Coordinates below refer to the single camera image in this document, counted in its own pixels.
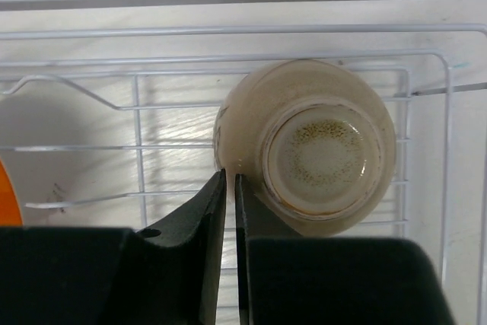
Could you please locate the clear wire dish rack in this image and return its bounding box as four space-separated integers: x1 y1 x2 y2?
0 0 487 276

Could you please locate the white orange bowl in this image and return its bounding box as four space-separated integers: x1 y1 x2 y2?
1 91 117 226

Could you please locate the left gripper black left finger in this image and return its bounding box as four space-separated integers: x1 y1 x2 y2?
1 171 227 324

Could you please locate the cream bowl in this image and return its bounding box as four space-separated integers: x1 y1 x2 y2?
213 59 396 237

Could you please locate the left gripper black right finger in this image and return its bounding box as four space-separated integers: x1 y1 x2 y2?
234 175 454 324

